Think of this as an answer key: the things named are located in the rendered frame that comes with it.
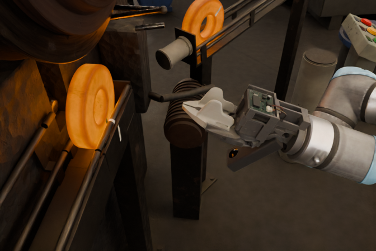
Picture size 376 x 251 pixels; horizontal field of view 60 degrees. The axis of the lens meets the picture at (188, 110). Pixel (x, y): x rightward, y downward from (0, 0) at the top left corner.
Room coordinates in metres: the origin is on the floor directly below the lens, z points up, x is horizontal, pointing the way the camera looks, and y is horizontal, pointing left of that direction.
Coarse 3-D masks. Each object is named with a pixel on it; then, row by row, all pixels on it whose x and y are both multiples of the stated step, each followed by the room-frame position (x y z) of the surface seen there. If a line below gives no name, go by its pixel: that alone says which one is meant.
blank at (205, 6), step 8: (200, 0) 0.88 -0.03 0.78; (208, 0) 0.88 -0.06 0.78; (216, 0) 0.90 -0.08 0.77; (192, 8) 0.85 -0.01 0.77; (200, 8) 0.85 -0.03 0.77; (208, 8) 0.88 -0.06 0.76; (216, 8) 0.90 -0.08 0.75; (192, 16) 0.84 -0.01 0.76; (200, 16) 0.85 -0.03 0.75; (208, 16) 0.91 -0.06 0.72; (216, 16) 0.91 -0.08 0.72; (184, 24) 0.84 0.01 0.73; (192, 24) 0.83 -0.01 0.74; (200, 24) 0.85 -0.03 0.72; (208, 24) 0.92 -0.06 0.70; (216, 24) 0.91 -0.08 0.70; (192, 32) 0.83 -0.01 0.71; (208, 32) 0.90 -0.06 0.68; (200, 40) 0.85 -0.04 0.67
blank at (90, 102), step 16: (96, 64) 0.51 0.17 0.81; (80, 80) 0.45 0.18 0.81; (96, 80) 0.48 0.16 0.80; (80, 96) 0.43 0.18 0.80; (96, 96) 0.51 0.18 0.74; (112, 96) 0.53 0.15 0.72; (80, 112) 0.41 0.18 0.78; (96, 112) 0.49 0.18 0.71; (80, 128) 0.40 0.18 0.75; (96, 128) 0.44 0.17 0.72; (80, 144) 0.40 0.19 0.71; (96, 144) 0.42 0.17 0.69
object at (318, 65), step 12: (312, 60) 1.00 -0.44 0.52; (324, 60) 1.00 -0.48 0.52; (336, 60) 1.01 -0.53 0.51; (300, 72) 1.02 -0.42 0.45; (312, 72) 0.98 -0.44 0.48; (324, 72) 0.97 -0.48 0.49; (300, 84) 1.01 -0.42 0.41; (312, 84) 0.98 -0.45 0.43; (324, 84) 0.98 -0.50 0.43; (300, 96) 0.99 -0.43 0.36; (312, 96) 0.97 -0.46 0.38; (312, 108) 0.97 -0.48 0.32
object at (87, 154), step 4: (80, 148) 0.44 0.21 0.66; (84, 148) 0.44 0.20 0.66; (80, 152) 0.43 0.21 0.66; (84, 152) 0.43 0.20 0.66; (88, 152) 0.43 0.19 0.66; (92, 152) 0.43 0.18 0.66; (76, 156) 0.42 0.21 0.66; (80, 156) 0.42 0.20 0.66; (84, 156) 0.42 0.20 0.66; (88, 156) 0.42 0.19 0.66; (72, 160) 0.41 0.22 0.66; (76, 160) 0.41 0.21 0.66; (80, 160) 0.41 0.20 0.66; (84, 160) 0.41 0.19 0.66; (88, 160) 0.41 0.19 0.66; (68, 164) 0.40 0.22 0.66; (72, 164) 0.40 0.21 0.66; (76, 164) 0.40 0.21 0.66; (80, 164) 0.40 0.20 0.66; (84, 164) 0.40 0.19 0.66; (88, 164) 0.40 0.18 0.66
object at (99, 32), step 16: (0, 0) 0.28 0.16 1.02; (0, 16) 0.27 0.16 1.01; (16, 16) 0.29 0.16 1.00; (0, 32) 0.26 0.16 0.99; (16, 32) 0.28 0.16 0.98; (32, 32) 0.31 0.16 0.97; (48, 32) 0.33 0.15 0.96; (96, 32) 0.46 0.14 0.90; (0, 48) 0.32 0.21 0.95; (16, 48) 0.28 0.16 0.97; (32, 48) 0.30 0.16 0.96; (48, 48) 0.33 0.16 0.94; (64, 48) 0.36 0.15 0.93; (80, 48) 0.40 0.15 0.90
